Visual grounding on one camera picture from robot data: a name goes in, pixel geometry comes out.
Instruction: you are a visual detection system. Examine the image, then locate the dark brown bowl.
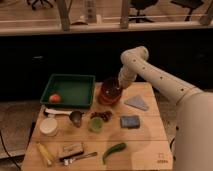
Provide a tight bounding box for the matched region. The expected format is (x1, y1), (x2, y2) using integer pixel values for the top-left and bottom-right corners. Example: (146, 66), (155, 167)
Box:
(101, 77), (122, 100)

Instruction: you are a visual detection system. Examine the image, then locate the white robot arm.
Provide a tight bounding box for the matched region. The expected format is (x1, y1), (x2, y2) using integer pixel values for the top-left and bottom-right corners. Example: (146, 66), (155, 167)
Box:
(118, 46), (213, 171)

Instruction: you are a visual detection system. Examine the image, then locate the orange bowl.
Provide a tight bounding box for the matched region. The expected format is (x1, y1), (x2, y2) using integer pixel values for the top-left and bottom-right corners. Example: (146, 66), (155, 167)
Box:
(98, 88), (122, 106)

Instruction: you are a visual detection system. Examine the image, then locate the dark grapes bunch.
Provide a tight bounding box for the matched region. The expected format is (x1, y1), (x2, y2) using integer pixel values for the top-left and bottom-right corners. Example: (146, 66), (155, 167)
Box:
(90, 111), (112, 122)

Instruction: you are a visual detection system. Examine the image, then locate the green plastic tray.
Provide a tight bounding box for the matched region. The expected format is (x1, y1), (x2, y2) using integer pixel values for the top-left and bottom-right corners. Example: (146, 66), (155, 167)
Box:
(40, 74), (95, 109)

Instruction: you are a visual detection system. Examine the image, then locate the grey triangular cloth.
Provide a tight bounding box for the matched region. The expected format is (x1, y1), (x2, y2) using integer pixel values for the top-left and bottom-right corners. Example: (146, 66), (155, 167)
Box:
(124, 95), (149, 111)

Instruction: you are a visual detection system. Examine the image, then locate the green small cup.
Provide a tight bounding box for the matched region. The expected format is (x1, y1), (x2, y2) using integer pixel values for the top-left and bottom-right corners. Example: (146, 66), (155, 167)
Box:
(88, 117), (103, 133)

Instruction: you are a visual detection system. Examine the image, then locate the blue sponge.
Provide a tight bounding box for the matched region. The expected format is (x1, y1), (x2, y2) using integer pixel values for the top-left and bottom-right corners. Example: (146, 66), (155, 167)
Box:
(120, 116), (140, 128)

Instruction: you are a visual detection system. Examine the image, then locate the wooden table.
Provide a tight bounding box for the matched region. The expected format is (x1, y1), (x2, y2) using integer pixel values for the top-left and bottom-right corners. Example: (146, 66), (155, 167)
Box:
(22, 82), (173, 171)

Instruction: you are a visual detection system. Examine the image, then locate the red apple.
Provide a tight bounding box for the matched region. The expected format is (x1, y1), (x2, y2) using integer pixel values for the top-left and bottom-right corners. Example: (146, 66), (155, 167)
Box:
(49, 93), (61, 103)

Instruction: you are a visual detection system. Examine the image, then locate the green chili pepper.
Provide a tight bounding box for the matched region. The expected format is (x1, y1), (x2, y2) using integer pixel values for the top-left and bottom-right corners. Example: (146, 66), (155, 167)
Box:
(102, 143), (127, 163)

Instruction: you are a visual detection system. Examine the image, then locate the white spatula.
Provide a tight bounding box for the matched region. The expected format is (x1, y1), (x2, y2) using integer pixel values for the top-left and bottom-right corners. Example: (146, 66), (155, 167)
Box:
(44, 108), (72, 116)

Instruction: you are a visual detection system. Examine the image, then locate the clear plastic box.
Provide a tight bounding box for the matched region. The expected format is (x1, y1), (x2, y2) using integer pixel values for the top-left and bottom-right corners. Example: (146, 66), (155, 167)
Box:
(62, 143), (84, 154)

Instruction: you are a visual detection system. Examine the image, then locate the silver fork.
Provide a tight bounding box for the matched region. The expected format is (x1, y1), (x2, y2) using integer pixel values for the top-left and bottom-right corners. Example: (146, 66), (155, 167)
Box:
(63, 152), (98, 166)

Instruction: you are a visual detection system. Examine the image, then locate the white round container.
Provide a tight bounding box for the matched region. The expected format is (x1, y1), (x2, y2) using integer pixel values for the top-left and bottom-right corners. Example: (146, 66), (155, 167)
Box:
(39, 118), (58, 136)

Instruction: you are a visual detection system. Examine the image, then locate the yellow corn cob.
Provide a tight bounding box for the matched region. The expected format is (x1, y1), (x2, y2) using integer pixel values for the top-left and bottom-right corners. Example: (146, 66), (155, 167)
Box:
(37, 143), (53, 166)

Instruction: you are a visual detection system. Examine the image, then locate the black handled knife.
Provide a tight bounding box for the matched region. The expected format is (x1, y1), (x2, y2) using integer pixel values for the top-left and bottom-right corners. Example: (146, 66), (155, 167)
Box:
(59, 152), (84, 162)

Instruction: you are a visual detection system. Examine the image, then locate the black cable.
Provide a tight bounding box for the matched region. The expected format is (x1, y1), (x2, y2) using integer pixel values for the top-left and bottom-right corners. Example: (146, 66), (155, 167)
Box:
(169, 136), (176, 154)

